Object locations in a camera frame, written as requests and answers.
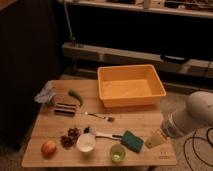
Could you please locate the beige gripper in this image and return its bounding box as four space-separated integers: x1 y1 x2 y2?
145 130 167 149

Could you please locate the green sponge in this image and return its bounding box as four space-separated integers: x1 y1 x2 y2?
121 131 144 153

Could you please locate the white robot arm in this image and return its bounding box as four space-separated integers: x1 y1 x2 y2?
145 91 213 149

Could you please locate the green plastic cup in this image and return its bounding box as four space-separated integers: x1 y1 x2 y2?
110 144 126 163

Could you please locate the small brush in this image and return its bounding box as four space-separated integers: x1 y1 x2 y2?
85 112 115 122

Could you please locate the orange plastic bin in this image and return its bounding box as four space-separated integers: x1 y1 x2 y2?
98 64 166 107

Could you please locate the wooden table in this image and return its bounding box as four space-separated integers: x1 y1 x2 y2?
21 78 177 168

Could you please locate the dark grape bunch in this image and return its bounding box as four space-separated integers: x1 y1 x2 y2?
60 127 81 148

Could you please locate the green chili pepper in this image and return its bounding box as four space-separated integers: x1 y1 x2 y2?
68 90 83 107

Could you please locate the dark striped block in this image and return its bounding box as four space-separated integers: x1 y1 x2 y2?
54 103 77 116

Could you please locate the red apple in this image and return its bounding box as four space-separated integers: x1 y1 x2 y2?
41 140 56 156

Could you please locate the crumpled white cloth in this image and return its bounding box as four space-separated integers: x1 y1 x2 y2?
34 81 56 103

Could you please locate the black floor cable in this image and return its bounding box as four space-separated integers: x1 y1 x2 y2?
182 126 213 171

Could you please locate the white handled spatula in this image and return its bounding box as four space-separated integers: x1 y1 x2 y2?
83 126 123 140

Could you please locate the metal shelf rail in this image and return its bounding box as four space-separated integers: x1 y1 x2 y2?
62 42 213 78

